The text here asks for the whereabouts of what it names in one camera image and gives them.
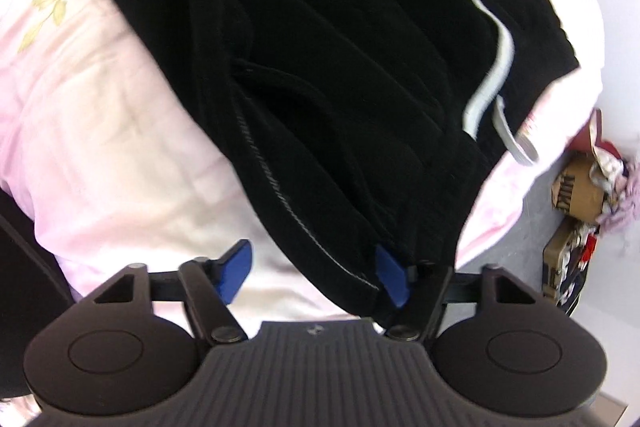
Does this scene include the black velvet pants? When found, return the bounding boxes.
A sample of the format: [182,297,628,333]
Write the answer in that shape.
[114,0,578,326]

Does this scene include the pink floral bed quilt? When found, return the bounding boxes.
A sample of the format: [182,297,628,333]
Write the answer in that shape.
[1,0,604,333]

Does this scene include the open box of shoes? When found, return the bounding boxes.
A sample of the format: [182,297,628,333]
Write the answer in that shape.
[541,217,599,315]

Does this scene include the brown cardboard box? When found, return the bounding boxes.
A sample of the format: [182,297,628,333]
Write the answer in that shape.
[551,155,605,225]

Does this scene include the pile of clothes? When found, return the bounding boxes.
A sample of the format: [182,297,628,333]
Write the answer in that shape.
[570,108,639,234]

